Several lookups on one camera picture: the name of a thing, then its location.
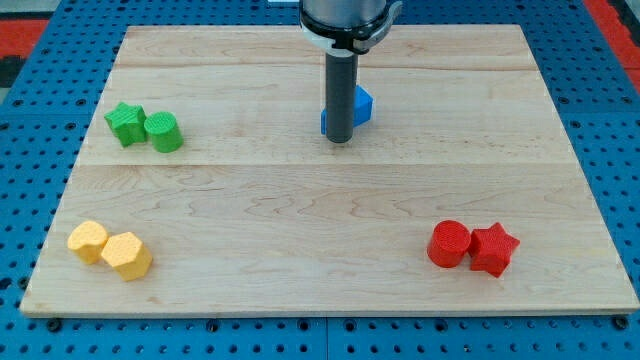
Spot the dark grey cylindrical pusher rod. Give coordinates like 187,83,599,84
325,54,358,143

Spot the blue triangle block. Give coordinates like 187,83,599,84
321,85,374,138

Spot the light wooden board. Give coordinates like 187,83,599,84
20,25,639,319

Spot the green cylinder block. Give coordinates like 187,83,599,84
144,111,184,153

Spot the red cylinder block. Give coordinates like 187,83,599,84
426,220,471,268

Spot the green star block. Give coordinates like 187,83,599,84
104,102,147,147

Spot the red star block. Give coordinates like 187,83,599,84
468,222,520,278

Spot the yellow hexagon block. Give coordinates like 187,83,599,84
101,232,153,281

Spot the yellow heart block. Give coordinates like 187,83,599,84
67,220,109,264

